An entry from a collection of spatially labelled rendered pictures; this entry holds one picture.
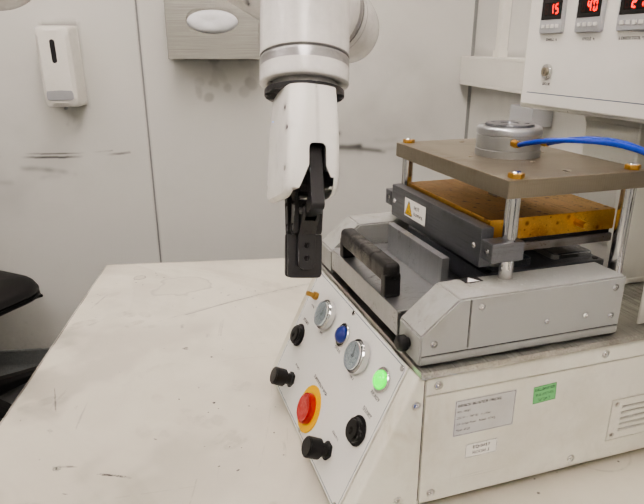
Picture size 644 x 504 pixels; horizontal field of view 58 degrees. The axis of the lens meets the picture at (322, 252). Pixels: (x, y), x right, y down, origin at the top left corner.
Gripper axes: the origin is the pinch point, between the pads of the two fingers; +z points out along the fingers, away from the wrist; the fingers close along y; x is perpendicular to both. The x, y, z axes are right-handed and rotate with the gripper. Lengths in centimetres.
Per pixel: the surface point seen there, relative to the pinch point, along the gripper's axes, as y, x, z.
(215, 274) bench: -81, -1, 5
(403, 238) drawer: -16.8, 17.4, -2.3
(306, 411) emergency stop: -19.3, 5.3, 20.0
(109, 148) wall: -172, -31, -38
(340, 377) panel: -15.4, 8.6, 15.0
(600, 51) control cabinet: -8.3, 40.4, -26.0
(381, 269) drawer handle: -8.1, 11.0, 1.5
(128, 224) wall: -180, -25, -11
